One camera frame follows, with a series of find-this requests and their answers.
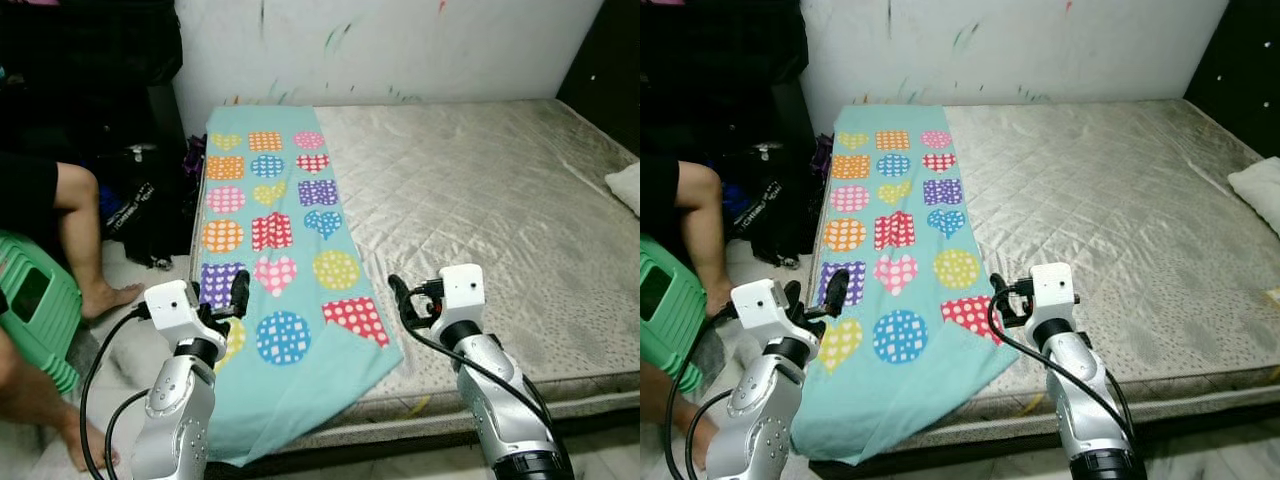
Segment green plastic stool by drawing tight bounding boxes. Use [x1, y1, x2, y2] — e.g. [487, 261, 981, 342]
[640, 234, 713, 398]
[0, 229, 88, 398]

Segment black and blue bag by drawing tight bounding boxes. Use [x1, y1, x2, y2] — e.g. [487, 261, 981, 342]
[98, 144, 203, 271]
[718, 144, 828, 271]

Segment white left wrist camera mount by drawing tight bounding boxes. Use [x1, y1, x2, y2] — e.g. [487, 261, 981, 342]
[142, 279, 228, 353]
[729, 279, 818, 353]

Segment dark cabinet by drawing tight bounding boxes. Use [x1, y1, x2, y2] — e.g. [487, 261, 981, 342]
[640, 0, 811, 153]
[0, 0, 188, 153]

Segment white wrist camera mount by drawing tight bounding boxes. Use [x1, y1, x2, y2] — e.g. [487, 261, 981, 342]
[729, 279, 818, 353]
[142, 279, 228, 353]
[429, 263, 489, 338]
[1029, 261, 1080, 338]

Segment white quilted mattress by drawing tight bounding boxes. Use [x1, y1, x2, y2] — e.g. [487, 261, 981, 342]
[898, 97, 1280, 453]
[288, 97, 641, 453]

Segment person's black shorts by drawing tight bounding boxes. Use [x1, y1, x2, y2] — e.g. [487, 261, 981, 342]
[640, 154, 683, 243]
[0, 149, 63, 243]

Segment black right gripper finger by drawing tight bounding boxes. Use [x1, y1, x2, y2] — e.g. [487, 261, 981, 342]
[989, 272, 1017, 328]
[387, 274, 420, 328]

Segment teal mat with coloured shapes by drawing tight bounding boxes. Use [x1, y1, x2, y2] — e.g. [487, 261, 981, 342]
[188, 104, 405, 468]
[788, 104, 1023, 468]

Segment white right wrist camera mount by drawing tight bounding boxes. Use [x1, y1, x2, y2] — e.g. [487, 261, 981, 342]
[429, 263, 489, 338]
[1029, 261, 1080, 338]

